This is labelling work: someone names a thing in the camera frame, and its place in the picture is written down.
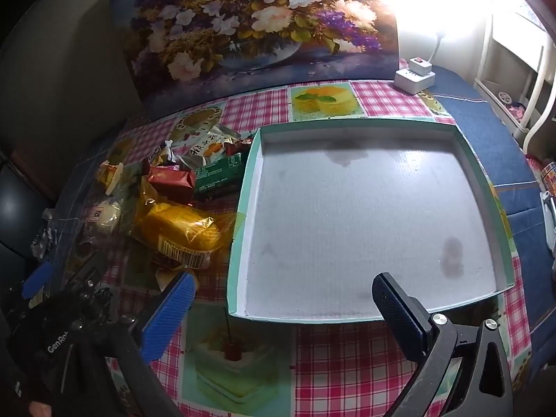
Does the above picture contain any pink checkered cake-print tablecloth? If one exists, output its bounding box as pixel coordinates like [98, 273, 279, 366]
[56, 79, 535, 417]

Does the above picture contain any orange and white snack packet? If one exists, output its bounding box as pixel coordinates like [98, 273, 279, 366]
[96, 161, 126, 194]

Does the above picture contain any dark monitor screen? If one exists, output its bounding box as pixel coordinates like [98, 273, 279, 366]
[0, 156, 57, 261]

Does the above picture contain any yellow bread packet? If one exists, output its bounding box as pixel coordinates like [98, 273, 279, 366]
[132, 182, 237, 270]

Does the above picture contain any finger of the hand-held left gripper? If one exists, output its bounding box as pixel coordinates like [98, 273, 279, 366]
[65, 263, 114, 313]
[19, 260, 55, 309]

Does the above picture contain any white power strip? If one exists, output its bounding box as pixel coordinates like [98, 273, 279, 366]
[394, 68, 437, 95]

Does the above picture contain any white object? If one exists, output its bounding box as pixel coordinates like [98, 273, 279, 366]
[539, 191, 556, 253]

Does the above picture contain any blue tablecloth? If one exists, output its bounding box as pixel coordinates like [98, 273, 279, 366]
[428, 65, 556, 400]

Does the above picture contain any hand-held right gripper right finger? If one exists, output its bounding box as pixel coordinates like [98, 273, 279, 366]
[372, 272, 515, 417]

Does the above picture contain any green snack packet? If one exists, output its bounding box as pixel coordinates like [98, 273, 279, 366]
[193, 154, 250, 201]

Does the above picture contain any crumpled foil wrapper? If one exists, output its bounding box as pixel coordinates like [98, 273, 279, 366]
[30, 208, 59, 261]

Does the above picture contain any white rack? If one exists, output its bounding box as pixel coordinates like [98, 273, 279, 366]
[473, 9, 556, 148]

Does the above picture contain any cream pastry snack packet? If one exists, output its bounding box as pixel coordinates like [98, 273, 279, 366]
[169, 124, 242, 170]

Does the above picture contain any white cable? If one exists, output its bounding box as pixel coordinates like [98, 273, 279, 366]
[428, 30, 446, 64]

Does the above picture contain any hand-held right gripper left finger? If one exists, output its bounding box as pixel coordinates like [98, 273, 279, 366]
[106, 269, 199, 417]

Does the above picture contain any clear white bun packet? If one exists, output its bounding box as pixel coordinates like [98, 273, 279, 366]
[84, 197, 131, 239]

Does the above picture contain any green-rimmed cardboard tray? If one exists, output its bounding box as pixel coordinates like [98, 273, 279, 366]
[226, 118, 517, 324]

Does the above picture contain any small red snack packet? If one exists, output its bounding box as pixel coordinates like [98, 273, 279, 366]
[223, 137, 255, 157]

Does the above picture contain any floral painting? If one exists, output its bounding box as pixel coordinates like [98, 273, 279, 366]
[108, 0, 400, 120]

